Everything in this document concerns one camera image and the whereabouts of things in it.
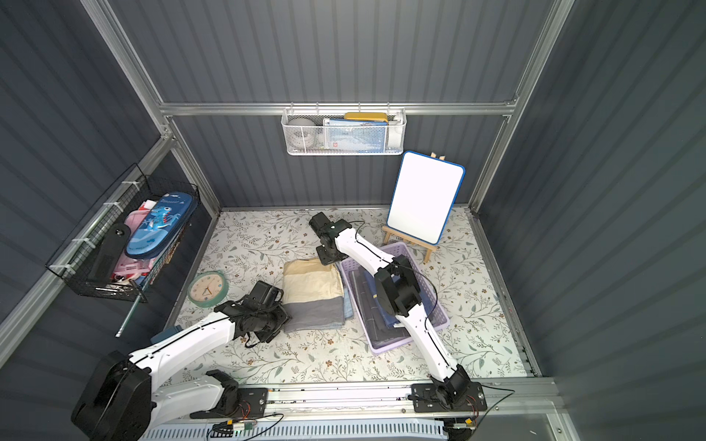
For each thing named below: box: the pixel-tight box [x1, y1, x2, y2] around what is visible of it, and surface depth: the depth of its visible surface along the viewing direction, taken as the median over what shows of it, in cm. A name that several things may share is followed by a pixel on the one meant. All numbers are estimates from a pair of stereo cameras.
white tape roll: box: [287, 117, 317, 149], surface depth 89 cm
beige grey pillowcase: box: [282, 258, 345, 333], surface depth 95 cm
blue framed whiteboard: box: [386, 150, 467, 246], surface depth 92 cm
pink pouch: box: [112, 200, 158, 283], surface depth 68 cm
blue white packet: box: [322, 117, 389, 154], surface depth 88 cm
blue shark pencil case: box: [125, 192, 199, 260], surface depth 69 cm
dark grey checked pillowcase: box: [349, 269, 412, 350], surface depth 85 cm
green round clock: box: [187, 270, 229, 308], surface depth 95 cm
